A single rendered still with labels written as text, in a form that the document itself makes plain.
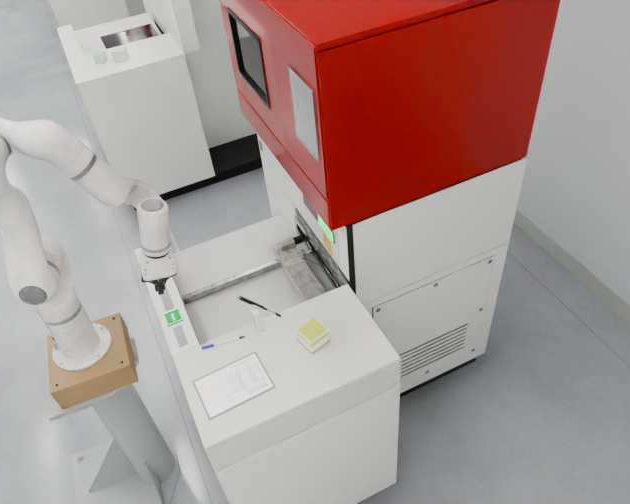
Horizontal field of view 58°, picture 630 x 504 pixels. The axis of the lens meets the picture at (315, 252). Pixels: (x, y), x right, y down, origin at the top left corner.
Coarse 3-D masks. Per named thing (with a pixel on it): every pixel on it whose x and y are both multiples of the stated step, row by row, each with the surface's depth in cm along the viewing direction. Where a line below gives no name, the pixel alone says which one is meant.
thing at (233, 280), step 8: (304, 256) 224; (264, 264) 219; (272, 264) 219; (280, 264) 221; (248, 272) 217; (256, 272) 218; (264, 272) 220; (224, 280) 215; (232, 280) 215; (240, 280) 217; (200, 288) 213; (208, 288) 213; (216, 288) 214; (224, 288) 216; (184, 296) 211; (192, 296) 211; (200, 296) 213
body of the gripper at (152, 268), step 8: (144, 256) 167; (160, 256) 167; (168, 256) 169; (144, 264) 168; (152, 264) 169; (160, 264) 170; (168, 264) 171; (144, 272) 170; (152, 272) 170; (160, 272) 172; (168, 272) 173
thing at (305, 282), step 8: (296, 248) 220; (280, 256) 217; (296, 264) 214; (304, 264) 213; (288, 272) 211; (296, 272) 211; (304, 272) 210; (312, 272) 210; (296, 280) 208; (304, 280) 208; (312, 280) 207; (296, 288) 208; (304, 288) 205; (312, 288) 204; (320, 288) 204; (304, 296) 202; (312, 296) 202
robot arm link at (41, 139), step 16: (0, 128) 140; (16, 128) 135; (32, 128) 135; (48, 128) 136; (64, 128) 139; (16, 144) 137; (32, 144) 135; (48, 144) 136; (64, 144) 138; (80, 144) 142; (48, 160) 139; (64, 160) 139; (80, 160) 141
